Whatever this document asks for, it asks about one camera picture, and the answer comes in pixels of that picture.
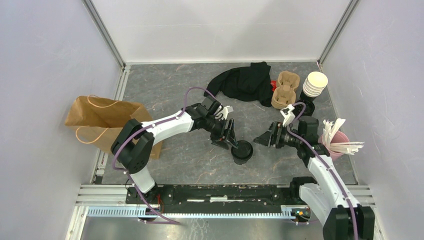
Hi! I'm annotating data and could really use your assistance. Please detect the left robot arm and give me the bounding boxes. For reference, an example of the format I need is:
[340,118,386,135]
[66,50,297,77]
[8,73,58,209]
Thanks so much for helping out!
[110,96,239,204]

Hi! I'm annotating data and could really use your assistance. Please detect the stack of white paper cups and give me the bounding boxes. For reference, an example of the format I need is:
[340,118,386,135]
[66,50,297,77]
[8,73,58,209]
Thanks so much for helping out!
[299,71,329,102]

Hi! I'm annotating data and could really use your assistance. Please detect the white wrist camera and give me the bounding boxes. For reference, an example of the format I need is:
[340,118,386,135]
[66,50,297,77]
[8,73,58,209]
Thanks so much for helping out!
[214,105,234,120]
[279,104,296,127]

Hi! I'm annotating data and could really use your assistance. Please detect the black paper coffee cup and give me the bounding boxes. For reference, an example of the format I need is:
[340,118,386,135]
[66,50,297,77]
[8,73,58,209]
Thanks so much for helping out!
[232,155,252,165]

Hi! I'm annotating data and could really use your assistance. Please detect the brown paper bag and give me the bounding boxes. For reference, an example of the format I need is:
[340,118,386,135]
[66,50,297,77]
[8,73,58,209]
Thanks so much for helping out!
[64,95,153,155]

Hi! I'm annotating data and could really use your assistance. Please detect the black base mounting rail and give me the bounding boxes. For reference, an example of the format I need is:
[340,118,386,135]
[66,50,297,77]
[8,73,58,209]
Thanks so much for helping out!
[144,184,306,214]

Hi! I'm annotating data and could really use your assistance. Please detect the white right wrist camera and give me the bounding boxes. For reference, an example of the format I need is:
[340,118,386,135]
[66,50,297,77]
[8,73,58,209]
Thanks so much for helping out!
[279,104,296,127]

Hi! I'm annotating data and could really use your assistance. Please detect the black cloth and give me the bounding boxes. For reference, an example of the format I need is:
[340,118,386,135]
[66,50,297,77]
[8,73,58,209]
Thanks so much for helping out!
[206,61,274,107]

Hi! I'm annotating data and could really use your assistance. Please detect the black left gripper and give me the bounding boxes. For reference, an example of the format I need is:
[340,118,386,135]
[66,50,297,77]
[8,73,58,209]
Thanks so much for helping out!
[203,115,238,151]

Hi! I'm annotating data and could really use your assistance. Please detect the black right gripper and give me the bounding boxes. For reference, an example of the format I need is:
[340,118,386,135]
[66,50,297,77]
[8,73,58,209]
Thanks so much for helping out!
[252,121,303,149]

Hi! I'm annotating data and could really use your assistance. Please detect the brown cardboard cup carrier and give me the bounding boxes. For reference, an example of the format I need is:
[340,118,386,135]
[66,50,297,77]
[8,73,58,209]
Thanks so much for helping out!
[271,71,300,110]

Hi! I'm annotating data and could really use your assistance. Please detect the red small object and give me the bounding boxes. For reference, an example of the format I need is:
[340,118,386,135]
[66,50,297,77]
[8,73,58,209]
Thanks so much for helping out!
[271,80,278,91]

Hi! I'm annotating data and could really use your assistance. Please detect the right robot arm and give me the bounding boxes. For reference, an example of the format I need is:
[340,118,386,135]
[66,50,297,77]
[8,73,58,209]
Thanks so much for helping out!
[253,116,375,240]

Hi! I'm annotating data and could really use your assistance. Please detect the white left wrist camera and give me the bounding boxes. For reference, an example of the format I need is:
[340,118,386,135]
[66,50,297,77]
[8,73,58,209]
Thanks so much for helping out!
[214,105,234,120]

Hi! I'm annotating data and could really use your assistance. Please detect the stack of black lids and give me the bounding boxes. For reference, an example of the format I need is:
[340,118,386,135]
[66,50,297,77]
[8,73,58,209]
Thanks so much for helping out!
[292,99,315,117]

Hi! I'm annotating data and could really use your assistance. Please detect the black cup lid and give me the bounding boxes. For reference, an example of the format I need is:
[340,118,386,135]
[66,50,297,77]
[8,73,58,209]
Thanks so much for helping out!
[230,140,254,157]

